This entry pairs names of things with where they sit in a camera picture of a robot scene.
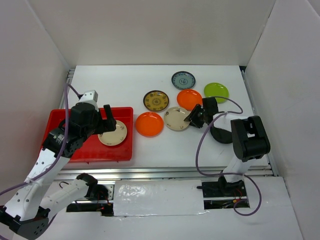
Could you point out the red plastic bin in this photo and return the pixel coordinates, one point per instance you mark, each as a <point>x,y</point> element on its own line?
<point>91,150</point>

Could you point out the orange plate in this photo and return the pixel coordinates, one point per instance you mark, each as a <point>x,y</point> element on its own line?
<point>149,124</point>
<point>188,99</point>

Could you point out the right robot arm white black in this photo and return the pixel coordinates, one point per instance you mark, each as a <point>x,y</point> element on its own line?
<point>246,134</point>

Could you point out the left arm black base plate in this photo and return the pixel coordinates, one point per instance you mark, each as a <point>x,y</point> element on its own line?
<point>99,192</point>

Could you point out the white foam cover board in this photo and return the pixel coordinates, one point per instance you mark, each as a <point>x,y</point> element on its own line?
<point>157,198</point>

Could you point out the yellow patterned plate dark rim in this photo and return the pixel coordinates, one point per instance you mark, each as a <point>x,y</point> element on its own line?
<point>156,100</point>

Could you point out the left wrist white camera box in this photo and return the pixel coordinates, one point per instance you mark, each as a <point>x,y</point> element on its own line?
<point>90,97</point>

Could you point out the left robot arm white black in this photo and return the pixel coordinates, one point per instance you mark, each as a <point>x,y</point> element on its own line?
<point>30,212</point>

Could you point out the green plate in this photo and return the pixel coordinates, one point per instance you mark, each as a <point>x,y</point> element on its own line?
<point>216,89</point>

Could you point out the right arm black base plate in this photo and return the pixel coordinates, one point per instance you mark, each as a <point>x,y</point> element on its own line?
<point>212,191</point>

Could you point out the blue patterned plate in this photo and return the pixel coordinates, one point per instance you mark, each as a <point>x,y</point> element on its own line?
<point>183,80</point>

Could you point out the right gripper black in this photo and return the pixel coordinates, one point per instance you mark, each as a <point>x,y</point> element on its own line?
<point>192,116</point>

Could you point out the cream plate with red marks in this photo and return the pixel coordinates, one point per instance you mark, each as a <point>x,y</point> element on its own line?
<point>116,137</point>

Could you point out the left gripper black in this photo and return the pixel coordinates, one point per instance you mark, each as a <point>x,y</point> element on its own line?
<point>110,120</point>

